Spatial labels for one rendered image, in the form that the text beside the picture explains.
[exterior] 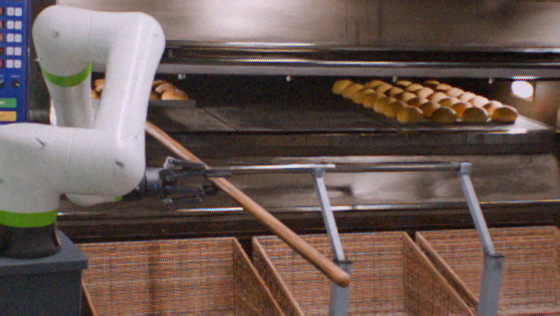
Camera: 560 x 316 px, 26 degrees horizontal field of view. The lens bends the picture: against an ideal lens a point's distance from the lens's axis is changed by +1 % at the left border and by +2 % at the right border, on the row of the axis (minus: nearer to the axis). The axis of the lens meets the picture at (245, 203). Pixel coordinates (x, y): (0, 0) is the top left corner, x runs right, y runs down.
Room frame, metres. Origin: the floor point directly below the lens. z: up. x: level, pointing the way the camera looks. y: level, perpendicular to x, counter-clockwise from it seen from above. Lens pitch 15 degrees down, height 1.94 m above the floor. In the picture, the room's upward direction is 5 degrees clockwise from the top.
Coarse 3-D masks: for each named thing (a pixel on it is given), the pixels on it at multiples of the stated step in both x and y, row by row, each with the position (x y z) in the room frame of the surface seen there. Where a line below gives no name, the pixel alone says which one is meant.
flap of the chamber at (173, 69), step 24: (96, 72) 3.38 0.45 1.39; (168, 72) 3.42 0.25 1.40; (192, 72) 3.45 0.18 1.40; (216, 72) 3.47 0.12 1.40; (240, 72) 3.50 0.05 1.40; (264, 72) 3.53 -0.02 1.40; (288, 72) 3.56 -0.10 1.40; (312, 72) 3.59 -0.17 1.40; (336, 72) 3.62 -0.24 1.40; (360, 72) 3.65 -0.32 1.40; (384, 72) 3.68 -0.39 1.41; (408, 72) 3.71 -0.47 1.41; (432, 72) 3.74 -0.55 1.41; (456, 72) 3.78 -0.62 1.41; (480, 72) 3.81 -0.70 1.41; (504, 72) 3.84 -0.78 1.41; (528, 72) 3.87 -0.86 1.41; (552, 72) 3.91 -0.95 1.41
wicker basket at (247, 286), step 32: (96, 256) 3.45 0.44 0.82; (128, 256) 3.49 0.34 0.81; (160, 256) 3.53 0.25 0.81; (192, 256) 3.57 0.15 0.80; (224, 256) 3.61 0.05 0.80; (96, 288) 3.43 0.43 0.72; (128, 288) 3.47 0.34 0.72; (160, 288) 3.51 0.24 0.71; (224, 288) 3.59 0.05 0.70; (256, 288) 3.44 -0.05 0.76
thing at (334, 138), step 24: (192, 144) 3.61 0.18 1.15; (216, 144) 3.64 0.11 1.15; (240, 144) 3.67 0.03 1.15; (264, 144) 3.70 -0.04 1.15; (288, 144) 3.73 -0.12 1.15; (312, 144) 3.76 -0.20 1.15; (336, 144) 3.79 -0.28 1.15; (360, 144) 3.82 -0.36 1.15; (384, 144) 3.86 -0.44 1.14; (408, 144) 3.89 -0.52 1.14; (432, 144) 3.92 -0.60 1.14; (456, 144) 3.96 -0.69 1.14
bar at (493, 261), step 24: (216, 168) 3.24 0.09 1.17; (240, 168) 3.27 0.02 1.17; (264, 168) 3.30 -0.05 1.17; (288, 168) 3.32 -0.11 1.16; (312, 168) 3.35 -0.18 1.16; (336, 168) 3.38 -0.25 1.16; (360, 168) 3.41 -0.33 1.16; (384, 168) 3.44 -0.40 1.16; (408, 168) 3.47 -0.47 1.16; (432, 168) 3.50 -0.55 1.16; (456, 168) 3.53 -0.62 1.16; (480, 216) 3.44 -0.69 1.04; (336, 240) 3.21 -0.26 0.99; (480, 240) 3.40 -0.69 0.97; (336, 264) 3.16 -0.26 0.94; (336, 288) 3.15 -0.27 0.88; (480, 288) 3.35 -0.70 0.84; (336, 312) 3.14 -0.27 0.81; (480, 312) 3.34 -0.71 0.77
